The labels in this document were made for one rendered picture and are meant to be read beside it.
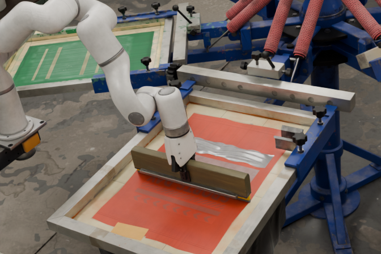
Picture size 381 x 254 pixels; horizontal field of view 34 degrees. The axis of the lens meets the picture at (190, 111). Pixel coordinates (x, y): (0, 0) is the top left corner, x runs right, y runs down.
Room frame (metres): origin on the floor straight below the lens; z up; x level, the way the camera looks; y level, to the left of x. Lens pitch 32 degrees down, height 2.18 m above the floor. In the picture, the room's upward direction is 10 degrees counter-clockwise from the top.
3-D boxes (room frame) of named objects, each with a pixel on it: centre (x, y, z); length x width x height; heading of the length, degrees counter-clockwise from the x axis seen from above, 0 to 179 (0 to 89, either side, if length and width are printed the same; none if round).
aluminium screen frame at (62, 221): (1.59, 0.00, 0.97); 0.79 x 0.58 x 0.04; 144
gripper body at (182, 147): (1.54, 0.05, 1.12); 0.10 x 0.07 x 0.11; 144
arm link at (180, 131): (1.55, 0.04, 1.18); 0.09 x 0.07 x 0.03; 144
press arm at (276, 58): (2.04, -0.33, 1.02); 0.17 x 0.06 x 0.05; 144
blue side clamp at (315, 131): (1.61, -0.36, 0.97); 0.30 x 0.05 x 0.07; 144
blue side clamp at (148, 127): (1.95, 0.09, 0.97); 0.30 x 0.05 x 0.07; 144
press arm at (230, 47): (2.51, 0.00, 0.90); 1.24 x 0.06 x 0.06; 84
